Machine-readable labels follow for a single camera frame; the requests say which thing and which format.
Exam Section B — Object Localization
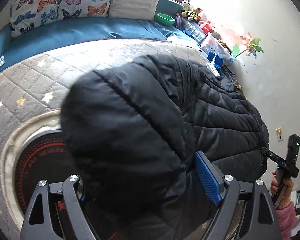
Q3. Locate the teal cushion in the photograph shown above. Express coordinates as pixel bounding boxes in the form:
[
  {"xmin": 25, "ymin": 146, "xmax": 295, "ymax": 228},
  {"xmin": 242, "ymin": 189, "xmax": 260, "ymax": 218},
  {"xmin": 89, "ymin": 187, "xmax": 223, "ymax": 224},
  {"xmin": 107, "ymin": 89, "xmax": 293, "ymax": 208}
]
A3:
[{"xmin": 156, "ymin": 0, "xmax": 186, "ymax": 18}]

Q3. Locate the grey star quilted mattress pad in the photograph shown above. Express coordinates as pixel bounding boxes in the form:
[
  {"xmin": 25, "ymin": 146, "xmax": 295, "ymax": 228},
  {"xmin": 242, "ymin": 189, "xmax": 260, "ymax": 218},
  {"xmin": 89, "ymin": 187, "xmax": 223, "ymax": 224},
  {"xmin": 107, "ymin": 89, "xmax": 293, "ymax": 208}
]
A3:
[{"xmin": 0, "ymin": 40, "xmax": 208, "ymax": 232}]

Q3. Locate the clear plastic toy box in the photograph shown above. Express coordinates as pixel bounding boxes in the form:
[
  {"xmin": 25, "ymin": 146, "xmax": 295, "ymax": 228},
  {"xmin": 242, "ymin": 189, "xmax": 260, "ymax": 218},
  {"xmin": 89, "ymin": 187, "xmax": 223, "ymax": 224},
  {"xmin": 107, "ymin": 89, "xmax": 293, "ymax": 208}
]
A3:
[{"xmin": 201, "ymin": 32, "xmax": 237, "ymax": 63}]

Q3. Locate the red toy box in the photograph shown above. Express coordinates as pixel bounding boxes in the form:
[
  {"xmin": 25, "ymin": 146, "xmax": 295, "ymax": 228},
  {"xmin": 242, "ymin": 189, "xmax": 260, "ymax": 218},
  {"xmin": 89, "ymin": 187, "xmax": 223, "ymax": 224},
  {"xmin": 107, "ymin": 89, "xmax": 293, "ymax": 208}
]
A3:
[{"xmin": 199, "ymin": 21, "xmax": 215, "ymax": 35}]

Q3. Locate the blue bed sheet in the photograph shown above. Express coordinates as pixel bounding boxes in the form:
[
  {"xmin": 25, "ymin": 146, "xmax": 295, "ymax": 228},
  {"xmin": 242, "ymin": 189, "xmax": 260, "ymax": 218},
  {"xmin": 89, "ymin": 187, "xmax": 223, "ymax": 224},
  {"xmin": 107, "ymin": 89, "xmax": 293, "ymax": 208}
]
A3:
[{"xmin": 0, "ymin": 17, "xmax": 203, "ymax": 73}]

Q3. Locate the brown plush bear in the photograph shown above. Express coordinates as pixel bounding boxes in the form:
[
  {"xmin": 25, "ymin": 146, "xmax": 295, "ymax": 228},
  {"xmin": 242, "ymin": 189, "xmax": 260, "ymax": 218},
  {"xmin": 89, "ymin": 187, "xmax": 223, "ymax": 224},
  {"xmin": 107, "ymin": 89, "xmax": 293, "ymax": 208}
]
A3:
[{"xmin": 181, "ymin": 7, "xmax": 202, "ymax": 22}]

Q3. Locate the green plastic bowl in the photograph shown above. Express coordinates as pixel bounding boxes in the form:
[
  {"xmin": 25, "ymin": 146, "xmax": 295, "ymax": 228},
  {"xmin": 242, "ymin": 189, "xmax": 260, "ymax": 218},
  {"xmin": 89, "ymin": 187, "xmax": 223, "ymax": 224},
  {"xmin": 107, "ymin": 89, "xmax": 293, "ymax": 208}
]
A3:
[{"xmin": 154, "ymin": 12, "xmax": 176, "ymax": 26}]

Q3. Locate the dark patterned box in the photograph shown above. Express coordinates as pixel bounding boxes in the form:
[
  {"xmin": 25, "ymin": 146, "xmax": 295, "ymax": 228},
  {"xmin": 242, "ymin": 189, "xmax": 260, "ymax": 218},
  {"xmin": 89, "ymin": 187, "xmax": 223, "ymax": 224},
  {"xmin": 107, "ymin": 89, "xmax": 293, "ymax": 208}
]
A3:
[{"xmin": 181, "ymin": 20, "xmax": 207, "ymax": 45}]

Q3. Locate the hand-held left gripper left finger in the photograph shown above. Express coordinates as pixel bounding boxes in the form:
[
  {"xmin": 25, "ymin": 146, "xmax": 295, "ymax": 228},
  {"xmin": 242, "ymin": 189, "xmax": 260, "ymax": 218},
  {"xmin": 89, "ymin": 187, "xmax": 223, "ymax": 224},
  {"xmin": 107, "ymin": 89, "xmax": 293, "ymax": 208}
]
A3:
[{"xmin": 20, "ymin": 174, "xmax": 96, "ymax": 240}]

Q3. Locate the black puffer jacket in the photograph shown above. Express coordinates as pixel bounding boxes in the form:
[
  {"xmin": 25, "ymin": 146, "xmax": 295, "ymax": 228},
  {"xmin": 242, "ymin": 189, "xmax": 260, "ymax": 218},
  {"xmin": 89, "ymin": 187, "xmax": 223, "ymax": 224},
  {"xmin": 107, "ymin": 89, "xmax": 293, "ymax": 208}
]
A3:
[{"xmin": 60, "ymin": 53, "xmax": 270, "ymax": 240}]

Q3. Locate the person's right hand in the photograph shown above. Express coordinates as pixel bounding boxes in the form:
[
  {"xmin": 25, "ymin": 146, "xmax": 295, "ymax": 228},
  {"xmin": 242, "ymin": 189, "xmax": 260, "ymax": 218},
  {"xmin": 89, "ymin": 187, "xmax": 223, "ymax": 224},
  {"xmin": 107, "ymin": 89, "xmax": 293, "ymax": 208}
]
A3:
[{"xmin": 270, "ymin": 169, "xmax": 294, "ymax": 210}]

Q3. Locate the black round red-print disc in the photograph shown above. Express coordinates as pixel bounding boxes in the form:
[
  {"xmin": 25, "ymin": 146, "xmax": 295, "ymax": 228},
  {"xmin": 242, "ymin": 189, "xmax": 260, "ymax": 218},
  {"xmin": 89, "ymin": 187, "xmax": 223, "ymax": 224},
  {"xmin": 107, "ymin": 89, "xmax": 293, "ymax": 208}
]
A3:
[{"xmin": 14, "ymin": 129, "xmax": 76, "ymax": 240}]

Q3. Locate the person's right forearm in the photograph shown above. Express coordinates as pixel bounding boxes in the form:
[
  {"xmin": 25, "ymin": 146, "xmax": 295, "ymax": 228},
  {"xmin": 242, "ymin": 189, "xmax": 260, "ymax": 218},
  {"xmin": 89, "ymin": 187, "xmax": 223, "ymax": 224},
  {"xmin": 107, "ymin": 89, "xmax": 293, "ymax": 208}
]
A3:
[{"xmin": 275, "ymin": 201, "xmax": 298, "ymax": 240}]

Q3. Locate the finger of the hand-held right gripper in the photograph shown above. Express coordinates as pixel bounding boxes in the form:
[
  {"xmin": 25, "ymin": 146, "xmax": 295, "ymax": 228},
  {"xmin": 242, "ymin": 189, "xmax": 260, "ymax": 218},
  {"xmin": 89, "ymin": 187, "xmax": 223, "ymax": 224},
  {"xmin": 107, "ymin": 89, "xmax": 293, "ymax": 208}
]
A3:
[{"xmin": 261, "ymin": 147, "xmax": 282, "ymax": 163}]

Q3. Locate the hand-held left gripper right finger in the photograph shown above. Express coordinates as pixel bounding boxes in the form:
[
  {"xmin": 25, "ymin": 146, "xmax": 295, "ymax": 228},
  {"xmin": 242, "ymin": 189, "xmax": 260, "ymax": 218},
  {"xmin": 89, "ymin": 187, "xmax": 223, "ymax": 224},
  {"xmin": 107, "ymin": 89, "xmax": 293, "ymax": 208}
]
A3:
[{"xmin": 194, "ymin": 151, "xmax": 282, "ymax": 240}]

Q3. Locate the butterfly print pillow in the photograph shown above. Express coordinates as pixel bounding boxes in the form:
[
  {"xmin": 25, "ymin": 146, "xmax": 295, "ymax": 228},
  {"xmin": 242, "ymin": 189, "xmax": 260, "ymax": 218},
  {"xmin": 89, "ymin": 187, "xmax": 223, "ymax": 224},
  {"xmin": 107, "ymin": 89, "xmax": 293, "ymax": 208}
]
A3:
[
  {"xmin": 57, "ymin": 0, "xmax": 117, "ymax": 21},
  {"xmin": 9, "ymin": 0, "xmax": 62, "ymax": 37}
]

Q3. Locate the colourful pinwheel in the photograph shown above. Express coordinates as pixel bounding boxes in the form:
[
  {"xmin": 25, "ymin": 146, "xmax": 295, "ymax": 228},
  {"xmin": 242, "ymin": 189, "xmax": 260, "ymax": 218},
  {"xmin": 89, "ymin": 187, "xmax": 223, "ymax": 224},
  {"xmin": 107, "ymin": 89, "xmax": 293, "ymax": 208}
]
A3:
[{"xmin": 231, "ymin": 32, "xmax": 264, "ymax": 60}]

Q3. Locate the white pillow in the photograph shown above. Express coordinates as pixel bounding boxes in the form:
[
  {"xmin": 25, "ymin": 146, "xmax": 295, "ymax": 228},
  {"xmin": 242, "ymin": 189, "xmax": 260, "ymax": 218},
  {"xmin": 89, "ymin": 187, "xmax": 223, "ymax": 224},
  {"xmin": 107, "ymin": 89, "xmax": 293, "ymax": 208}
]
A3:
[{"xmin": 109, "ymin": 0, "xmax": 162, "ymax": 21}]

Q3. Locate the white flat box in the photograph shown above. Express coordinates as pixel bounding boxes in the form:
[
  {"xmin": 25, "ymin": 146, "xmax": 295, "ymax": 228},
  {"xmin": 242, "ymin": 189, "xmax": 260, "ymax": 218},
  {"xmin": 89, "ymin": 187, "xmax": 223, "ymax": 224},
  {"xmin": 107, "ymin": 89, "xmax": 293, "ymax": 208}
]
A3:
[{"xmin": 205, "ymin": 62, "xmax": 221, "ymax": 77}]

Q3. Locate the black and white plush cow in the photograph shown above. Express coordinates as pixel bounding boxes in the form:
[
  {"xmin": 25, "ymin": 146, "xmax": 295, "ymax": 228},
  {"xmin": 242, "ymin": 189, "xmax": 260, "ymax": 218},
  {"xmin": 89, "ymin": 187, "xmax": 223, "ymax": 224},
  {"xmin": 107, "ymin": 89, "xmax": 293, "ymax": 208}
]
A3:
[{"xmin": 181, "ymin": 0, "xmax": 194, "ymax": 12}]

